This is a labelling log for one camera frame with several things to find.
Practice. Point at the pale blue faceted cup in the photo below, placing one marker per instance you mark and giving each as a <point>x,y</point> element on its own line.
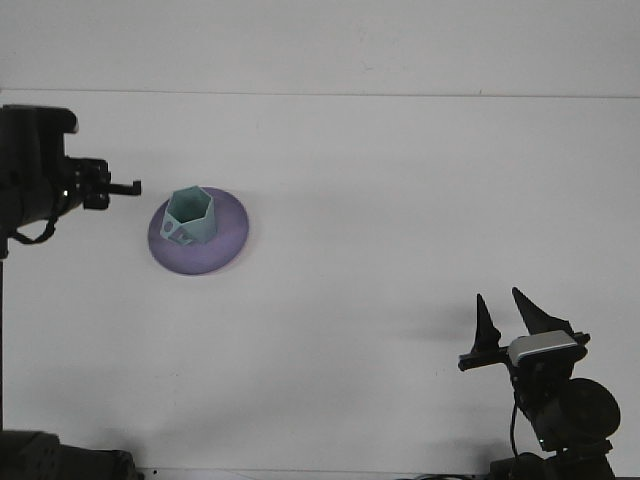
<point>192,220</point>

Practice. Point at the pale purple round plate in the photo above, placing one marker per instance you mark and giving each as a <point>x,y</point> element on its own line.
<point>225,240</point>

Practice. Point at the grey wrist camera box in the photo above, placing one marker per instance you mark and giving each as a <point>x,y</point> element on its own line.
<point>542,345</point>

